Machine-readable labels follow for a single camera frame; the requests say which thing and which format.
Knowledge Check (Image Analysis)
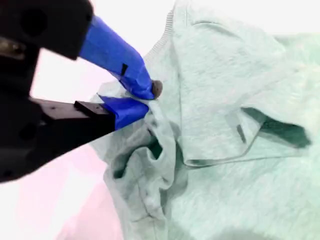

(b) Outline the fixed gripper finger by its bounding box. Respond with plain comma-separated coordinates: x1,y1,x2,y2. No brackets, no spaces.
29,96,150,163

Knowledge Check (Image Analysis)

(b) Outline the pale green T-shirt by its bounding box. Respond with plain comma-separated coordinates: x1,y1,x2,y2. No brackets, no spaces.
96,0,320,240

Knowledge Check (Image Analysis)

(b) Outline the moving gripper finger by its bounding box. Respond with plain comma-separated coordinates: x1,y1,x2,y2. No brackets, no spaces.
19,0,164,101

